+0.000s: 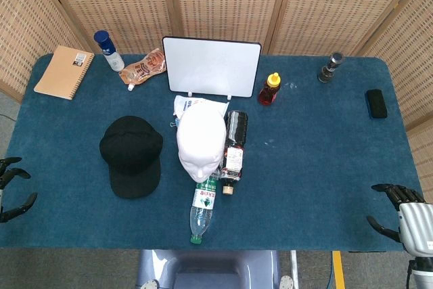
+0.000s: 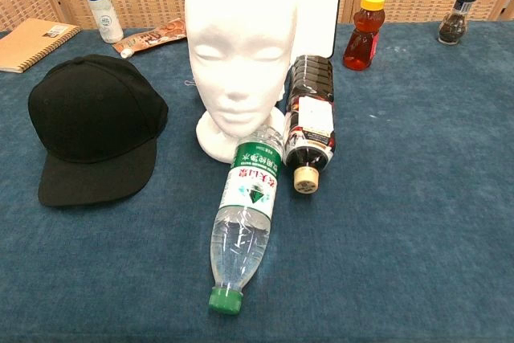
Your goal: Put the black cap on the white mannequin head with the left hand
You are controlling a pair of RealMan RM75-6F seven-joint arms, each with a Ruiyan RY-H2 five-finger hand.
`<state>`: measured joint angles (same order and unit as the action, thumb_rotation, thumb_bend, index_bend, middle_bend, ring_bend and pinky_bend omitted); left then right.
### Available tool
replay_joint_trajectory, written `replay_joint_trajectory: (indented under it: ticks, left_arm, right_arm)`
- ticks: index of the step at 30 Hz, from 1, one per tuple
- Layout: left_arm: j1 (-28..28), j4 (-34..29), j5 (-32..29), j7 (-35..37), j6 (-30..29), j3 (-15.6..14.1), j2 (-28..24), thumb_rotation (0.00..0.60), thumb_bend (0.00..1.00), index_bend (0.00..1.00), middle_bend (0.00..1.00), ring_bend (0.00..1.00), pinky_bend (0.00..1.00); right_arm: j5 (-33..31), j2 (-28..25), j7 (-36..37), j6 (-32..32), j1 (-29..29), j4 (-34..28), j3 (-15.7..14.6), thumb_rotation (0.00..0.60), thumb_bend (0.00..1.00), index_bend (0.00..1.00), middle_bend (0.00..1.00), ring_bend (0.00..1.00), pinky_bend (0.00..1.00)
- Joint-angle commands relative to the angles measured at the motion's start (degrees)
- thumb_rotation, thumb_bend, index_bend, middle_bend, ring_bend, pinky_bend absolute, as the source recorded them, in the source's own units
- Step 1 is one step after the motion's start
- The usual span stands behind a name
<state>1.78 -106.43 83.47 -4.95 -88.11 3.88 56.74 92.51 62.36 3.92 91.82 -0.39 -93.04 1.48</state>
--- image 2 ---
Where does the small white board black frame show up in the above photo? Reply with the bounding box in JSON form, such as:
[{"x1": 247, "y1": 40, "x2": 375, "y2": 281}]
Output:
[{"x1": 180, "y1": 0, "x2": 345, "y2": 59}]

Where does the brown spiral notebook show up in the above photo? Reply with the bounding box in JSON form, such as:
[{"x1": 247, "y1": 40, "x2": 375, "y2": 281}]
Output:
[{"x1": 0, "y1": 18, "x2": 82, "y2": 74}]

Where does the white foam mannequin head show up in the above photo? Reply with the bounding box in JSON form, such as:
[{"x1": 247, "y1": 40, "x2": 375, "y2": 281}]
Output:
[{"x1": 183, "y1": 0, "x2": 300, "y2": 164}]

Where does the blue table cloth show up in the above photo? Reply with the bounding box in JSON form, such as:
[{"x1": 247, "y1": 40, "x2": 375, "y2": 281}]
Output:
[{"x1": 0, "y1": 19, "x2": 514, "y2": 343}]

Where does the honey bottle yellow cap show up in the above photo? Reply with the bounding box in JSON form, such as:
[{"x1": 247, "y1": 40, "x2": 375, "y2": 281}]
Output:
[{"x1": 341, "y1": 0, "x2": 382, "y2": 71}]

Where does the clear water bottle green cap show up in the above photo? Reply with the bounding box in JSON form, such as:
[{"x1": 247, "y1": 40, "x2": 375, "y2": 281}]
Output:
[{"x1": 207, "y1": 125, "x2": 285, "y2": 315}]

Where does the white bottle blue cap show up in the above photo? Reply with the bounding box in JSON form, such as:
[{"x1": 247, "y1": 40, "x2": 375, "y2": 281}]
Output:
[{"x1": 71, "y1": 0, "x2": 124, "y2": 44}]

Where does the orange sauce pouch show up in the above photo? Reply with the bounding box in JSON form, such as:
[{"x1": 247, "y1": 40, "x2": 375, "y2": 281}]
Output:
[{"x1": 112, "y1": 18, "x2": 188, "y2": 59}]

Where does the dark drink bottle beige cap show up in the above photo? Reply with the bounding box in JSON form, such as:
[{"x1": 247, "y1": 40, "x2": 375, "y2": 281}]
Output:
[{"x1": 282, "y1": 55, "x2": 337, "y2": 194}]

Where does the black baseball cap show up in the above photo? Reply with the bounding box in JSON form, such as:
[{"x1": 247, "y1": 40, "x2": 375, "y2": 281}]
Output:
[{"x1": 27, "y1": 53, "x2": 169, "y2": 208}]

